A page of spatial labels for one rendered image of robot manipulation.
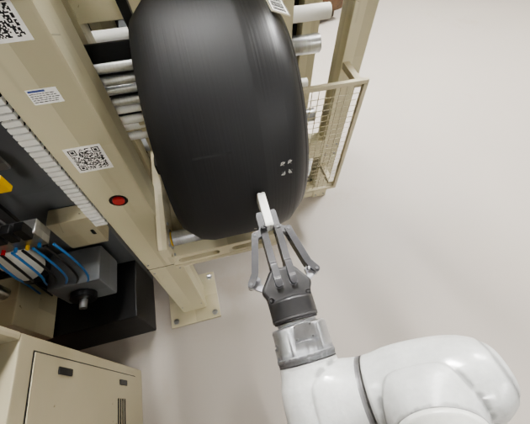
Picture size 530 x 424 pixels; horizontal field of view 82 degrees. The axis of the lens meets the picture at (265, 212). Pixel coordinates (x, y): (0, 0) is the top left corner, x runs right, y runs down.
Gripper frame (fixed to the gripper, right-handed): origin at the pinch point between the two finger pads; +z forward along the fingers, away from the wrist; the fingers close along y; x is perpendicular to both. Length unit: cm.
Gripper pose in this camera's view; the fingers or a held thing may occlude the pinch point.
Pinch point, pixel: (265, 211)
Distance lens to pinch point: 57.2
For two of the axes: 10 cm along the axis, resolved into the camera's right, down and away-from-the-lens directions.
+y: -9.7, 2.1, -1.4
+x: -0.3, 4.3, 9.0
